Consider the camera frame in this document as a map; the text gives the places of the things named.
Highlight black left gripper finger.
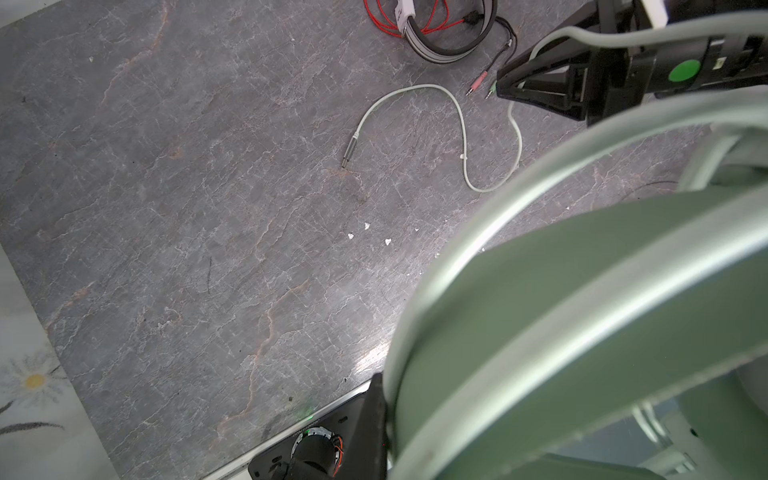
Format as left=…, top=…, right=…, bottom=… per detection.
left=335, top=373, right=387, bottom=480

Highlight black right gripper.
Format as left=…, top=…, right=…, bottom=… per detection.
left=496, top=1, right=652, bottom=126

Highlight red headphone cable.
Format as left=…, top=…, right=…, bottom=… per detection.
left=363, top=0, right=518, bottom=100

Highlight mint green headphones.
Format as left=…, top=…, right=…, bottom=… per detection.
left=383, top=87, right=767, bottom=479

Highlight white black headphones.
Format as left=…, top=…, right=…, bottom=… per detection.
left=388, top=0, right=499, bottom=65

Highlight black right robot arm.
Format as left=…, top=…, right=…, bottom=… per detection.
left=490, top=1, right=767, bottom=125

